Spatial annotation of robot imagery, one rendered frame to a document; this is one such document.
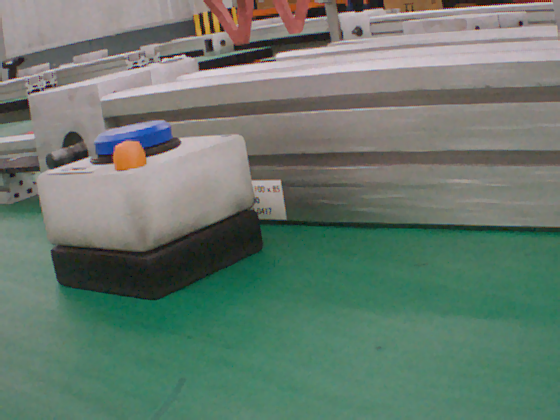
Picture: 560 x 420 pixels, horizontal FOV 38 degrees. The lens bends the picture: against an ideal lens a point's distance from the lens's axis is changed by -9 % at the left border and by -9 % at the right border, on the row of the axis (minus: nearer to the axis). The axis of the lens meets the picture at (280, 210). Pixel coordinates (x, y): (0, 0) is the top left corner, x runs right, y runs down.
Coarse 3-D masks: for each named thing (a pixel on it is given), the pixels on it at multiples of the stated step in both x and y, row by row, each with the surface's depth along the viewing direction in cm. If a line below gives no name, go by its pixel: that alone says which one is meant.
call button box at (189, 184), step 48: (192, 144) 42; (240, 144) 43; (48, 192) 42; (96, 192) 39; (144, 192) 38; (192, 192) 40; (240, 192) 43; (96, 240) 40; (144, 240) 38; (192, 240) 40; (240, 240) 43; (96, 288) 41; (144, 288) 39
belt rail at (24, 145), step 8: (16, 136) 108; (24, 136) 105; (32, 136) 102; (0, 144) 105; (8, 144) 104; (16, 144) 102; (24, 144) 101; (32, 144) 100; (0, 152) 107; (8, 152) 105; (16, 152) 104; (24, 152) 102; (32, 152) 101
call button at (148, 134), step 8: (120, 128) 43; (128, 128) 42; (136, 128) 41; (144, 128) 41; (152, 128) 41; (160, 128) 41; (168, 128) 42; (104, 136) 41; (112, 136) 41; (120, 136) 41; (128, 136) 40; (136, 136) 40; (144, 136) 41; (152, 136) 41; (160, 136) 41; (168, 136) 42; (96, 144) 41; (104, 144) 41; (112, 144) 41; (144, 144) 41; (152, 144) 41; (96, 152) 42; (104, 152) 41; (112, 152) 41
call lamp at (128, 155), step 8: (120, 144) 38; (128, 144) 38; (136, 144) 38; (120, 152) 38; (128, 152) 38; (136, 152) 38; (144, 152) 38; (120, 160) 38; (128, 160) 38; (136, 160) 38; (144, 160) 38; (120, 168) 38; (128, 168) 38
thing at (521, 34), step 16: (448, 32) 69; (464, 32) 66; (480, 32) 65; (496, 32) 64; (512, 32) 58; (528, 32) 56; (544, 32) 55; (320, 48) 68; (336, 48) 66; (352, 48) 65; (368, 48) 64; (384, 48) 63; (400, 48) 62
